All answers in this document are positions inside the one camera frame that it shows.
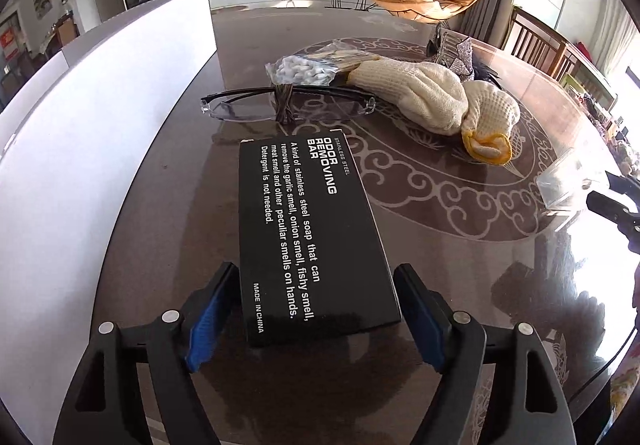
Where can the cream knit glove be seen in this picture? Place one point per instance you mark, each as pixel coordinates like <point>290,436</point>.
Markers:
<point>492,120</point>
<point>425,95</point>

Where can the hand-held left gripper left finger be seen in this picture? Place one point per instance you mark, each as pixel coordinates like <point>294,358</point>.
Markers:
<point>210,320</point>

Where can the wooden dining chair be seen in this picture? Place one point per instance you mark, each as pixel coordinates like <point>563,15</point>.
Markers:
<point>65,32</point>
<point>530,37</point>

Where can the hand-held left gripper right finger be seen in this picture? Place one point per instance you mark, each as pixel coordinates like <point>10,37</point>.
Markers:
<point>425,320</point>

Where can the black printed cardboard box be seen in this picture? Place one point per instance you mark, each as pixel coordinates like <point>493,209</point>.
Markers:
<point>310,235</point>

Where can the white board panel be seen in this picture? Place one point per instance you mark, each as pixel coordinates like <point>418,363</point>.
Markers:
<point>100,125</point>

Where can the cotton swab packet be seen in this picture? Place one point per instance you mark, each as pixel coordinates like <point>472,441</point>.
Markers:
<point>305,67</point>

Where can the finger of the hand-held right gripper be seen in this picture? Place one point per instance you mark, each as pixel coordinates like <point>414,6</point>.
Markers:
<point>622,182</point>
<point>612,207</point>

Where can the rhinestone bow hair clip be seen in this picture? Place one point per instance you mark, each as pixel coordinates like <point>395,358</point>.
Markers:
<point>457,55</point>

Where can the black feather hair clip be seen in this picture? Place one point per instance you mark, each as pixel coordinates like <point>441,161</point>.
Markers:
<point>487,75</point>

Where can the clear rimless eyeglasses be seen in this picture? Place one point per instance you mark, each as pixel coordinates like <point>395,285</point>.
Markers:
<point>283,102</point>

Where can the red door poster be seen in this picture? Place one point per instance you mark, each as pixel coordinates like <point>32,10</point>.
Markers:
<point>7,42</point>

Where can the clear cartoon-print plastic box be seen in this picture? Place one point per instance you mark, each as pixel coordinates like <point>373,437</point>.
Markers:
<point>555,180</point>

